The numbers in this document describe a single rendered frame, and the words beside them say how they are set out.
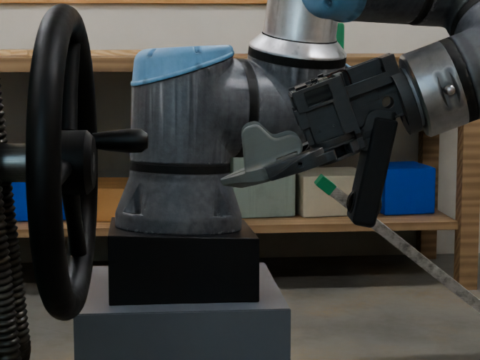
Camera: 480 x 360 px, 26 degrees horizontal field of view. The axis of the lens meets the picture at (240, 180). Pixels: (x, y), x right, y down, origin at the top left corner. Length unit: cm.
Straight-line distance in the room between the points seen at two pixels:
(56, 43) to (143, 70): 64
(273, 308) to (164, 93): 34
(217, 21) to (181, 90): 278
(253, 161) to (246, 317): 43
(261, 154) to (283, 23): 51
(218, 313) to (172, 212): 16
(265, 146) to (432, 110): 17
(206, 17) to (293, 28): 272
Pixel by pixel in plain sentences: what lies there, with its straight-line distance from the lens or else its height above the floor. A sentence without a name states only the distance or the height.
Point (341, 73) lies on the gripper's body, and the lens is 106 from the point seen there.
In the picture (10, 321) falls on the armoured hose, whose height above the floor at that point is 67.
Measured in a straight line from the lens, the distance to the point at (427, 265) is 301.
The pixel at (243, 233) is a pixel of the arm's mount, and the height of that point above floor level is 64.
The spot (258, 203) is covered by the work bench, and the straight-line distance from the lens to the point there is 386.
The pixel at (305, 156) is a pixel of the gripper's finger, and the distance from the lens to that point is 104.
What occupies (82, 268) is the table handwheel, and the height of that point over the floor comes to 70.
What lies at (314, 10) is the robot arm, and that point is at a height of 95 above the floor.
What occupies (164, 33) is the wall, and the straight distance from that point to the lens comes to 424.
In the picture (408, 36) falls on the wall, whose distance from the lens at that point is 439.
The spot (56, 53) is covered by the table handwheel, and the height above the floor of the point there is 91.
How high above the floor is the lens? 93
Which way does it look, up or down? 8 degrees down
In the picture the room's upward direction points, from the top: straight up
